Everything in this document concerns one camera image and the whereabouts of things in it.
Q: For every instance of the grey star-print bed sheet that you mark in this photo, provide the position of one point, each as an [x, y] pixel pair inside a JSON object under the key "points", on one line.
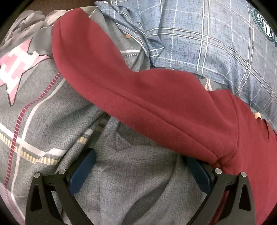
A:
{"points": [[45, 124]]}

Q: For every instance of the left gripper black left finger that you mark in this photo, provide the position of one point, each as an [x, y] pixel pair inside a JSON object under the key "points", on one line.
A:
{"points": [[41, 207]]}

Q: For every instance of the red sweater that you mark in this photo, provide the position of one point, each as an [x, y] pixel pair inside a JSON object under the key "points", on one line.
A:
{"points": [[170, 107]]}

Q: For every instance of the blue plaid pillow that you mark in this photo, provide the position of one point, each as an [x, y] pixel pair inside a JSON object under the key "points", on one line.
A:
{"points": [[228, 42]]}

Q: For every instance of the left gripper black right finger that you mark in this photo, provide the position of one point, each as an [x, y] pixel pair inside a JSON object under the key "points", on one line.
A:
{"points": [[229, 198]]}

